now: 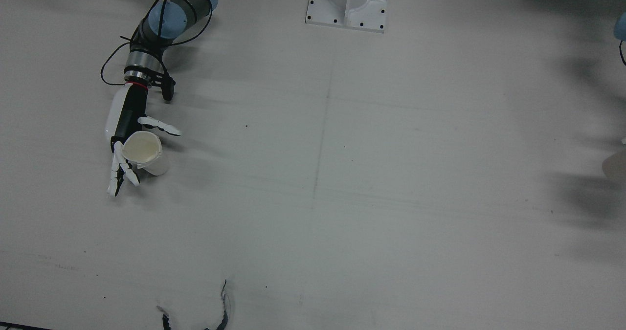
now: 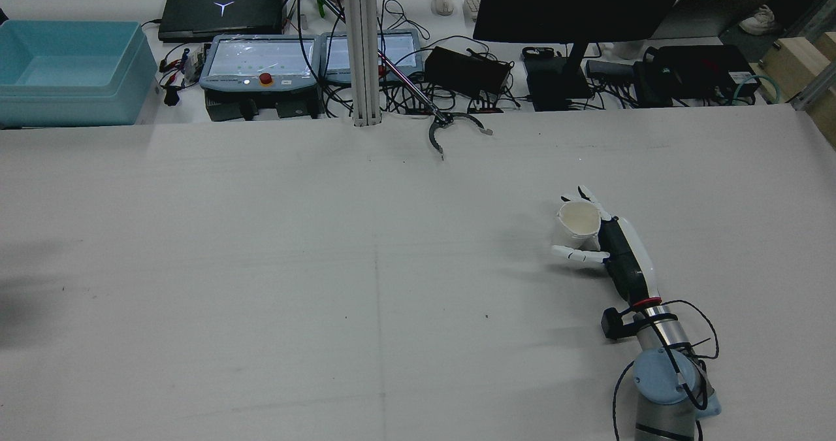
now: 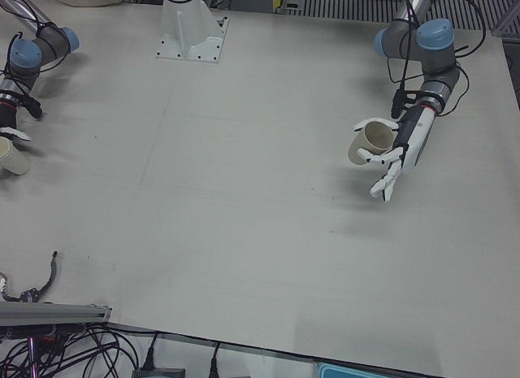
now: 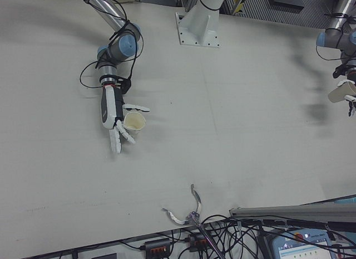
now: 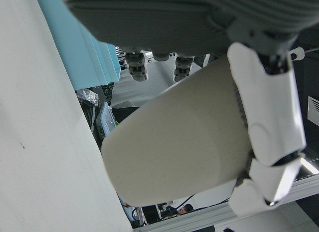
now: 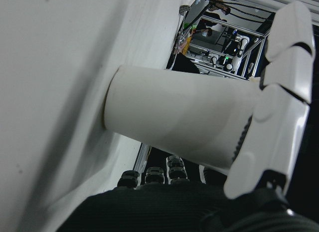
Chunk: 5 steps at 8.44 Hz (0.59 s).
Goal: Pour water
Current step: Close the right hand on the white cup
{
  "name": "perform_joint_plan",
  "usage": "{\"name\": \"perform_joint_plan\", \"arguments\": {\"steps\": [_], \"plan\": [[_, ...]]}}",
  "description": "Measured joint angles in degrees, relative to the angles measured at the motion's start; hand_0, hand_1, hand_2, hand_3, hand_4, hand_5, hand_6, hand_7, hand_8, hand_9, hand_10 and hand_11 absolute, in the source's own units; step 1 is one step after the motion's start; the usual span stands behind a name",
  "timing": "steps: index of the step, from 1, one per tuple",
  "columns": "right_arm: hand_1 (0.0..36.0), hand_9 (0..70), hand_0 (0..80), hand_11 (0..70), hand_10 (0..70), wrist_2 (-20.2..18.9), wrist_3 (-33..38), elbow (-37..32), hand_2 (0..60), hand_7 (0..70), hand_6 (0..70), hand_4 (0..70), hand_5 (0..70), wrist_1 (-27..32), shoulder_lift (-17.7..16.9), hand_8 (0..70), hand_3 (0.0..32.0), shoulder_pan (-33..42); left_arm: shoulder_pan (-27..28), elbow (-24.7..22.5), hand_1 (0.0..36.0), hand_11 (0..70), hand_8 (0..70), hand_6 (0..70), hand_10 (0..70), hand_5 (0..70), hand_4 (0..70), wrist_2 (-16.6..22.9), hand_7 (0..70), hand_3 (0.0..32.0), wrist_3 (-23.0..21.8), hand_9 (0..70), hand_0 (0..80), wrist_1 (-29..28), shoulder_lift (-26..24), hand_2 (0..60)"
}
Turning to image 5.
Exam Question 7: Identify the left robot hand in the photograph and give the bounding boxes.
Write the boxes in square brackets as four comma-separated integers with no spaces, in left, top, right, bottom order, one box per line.
[56,0,319,217]

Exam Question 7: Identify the white paper cup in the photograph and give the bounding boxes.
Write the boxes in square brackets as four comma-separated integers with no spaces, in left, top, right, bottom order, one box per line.
[101,58,253,208]

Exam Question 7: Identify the light blue plastic bin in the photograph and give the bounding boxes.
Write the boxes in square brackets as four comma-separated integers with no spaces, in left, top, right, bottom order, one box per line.
[34,0,122,91]

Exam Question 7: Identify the black laptop with Y logo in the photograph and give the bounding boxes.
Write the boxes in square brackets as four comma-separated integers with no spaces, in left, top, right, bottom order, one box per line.
[98,84,116,103]

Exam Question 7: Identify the clear plastic parts bag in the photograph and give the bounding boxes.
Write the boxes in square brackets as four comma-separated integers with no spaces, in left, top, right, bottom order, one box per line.
[75,88,100,107]

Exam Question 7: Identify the grey-blue teach pendant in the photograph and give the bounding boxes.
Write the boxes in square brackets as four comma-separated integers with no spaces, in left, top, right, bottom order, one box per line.
[95,101,118,138]

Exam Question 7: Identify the black finned control box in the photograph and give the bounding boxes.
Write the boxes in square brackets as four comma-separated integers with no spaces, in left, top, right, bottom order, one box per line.
[81,103,98,133]

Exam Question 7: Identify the white plastic hook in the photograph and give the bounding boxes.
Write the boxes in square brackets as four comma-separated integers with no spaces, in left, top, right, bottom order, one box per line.
[290,47,306,61]

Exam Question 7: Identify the distant dark-haired person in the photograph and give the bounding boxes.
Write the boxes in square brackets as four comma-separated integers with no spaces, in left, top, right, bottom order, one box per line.
[177,204,194,216]

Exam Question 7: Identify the ceiling light bar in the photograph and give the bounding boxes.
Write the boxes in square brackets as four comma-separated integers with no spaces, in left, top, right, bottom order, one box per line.
[300,158,319,175]

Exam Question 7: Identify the white wall vent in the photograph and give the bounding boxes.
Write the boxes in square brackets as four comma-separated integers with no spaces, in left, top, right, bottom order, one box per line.
[307,96,319,123]

